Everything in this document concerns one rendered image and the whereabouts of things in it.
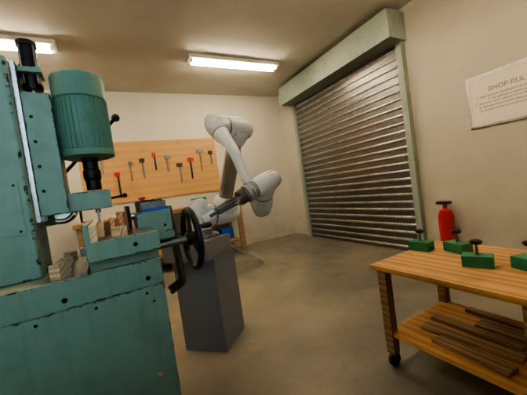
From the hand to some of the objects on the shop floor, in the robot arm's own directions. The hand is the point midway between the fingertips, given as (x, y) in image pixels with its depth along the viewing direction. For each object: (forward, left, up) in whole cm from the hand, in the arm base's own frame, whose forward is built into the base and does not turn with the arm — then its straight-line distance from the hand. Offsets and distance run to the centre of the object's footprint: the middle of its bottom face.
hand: (208, 215), depth 121 cm
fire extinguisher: (-209, +152, -83) cm, 271 cm away
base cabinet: (+28, -46, -90) cm, 105 cm away
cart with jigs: (-39, +106, -92) cm, 146 cm away
